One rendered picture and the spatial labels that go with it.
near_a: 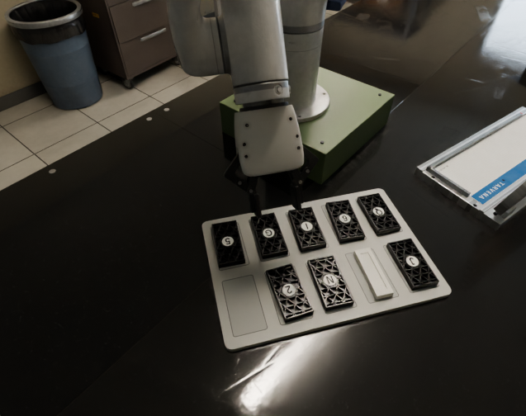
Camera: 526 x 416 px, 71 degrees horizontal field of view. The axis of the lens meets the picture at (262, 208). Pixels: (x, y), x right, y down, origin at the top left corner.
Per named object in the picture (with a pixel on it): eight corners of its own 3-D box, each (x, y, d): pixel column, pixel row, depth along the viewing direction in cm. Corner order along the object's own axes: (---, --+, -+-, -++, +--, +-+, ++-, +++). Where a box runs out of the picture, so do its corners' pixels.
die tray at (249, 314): (381, 191, 82) (381, 187, 82) (452, 295, 65) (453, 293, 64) (201, 225, 76) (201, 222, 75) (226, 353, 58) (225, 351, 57)
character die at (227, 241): (236, 224, 75) (236, 219, 74) (245, 263, 68) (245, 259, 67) (212, 228, 74) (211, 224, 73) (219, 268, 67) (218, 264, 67)
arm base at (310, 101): (236, 106, 90) (231, 26, 76) (278, 74, 100) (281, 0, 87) (305, 132, 82) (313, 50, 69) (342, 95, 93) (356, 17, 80)
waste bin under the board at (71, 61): (88, 77, 299) (57, -9, 253) (122, 96, 279) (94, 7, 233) (35, 100, 276) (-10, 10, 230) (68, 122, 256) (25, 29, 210)
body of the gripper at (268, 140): (288, 96, 61) (296, 163, 63) (226, 104, 59) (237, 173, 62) (302, 92, 53) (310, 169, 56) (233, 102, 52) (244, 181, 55)
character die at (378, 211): (377, 196, 80) (378, 192, 79) (400, 230, 73) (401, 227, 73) (356, 200, 79) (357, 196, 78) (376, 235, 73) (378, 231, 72)
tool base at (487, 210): (518, 113, 103) (525, 101, 101) (598, 152, 92) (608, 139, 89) (414, 174, 86) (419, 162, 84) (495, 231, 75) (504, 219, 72)
